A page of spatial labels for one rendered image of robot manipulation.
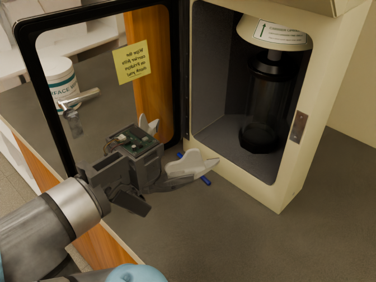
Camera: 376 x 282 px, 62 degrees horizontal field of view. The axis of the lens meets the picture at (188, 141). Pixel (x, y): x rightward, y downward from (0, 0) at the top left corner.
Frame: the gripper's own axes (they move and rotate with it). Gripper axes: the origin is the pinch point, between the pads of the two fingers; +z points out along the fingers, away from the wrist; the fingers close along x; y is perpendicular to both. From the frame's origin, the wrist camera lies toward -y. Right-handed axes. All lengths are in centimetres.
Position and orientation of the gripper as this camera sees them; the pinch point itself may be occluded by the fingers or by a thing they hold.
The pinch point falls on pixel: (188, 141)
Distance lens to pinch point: 56.1
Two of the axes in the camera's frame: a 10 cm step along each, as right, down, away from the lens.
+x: -7.2, -4.7, 5.2
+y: 0.0, -7.5, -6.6
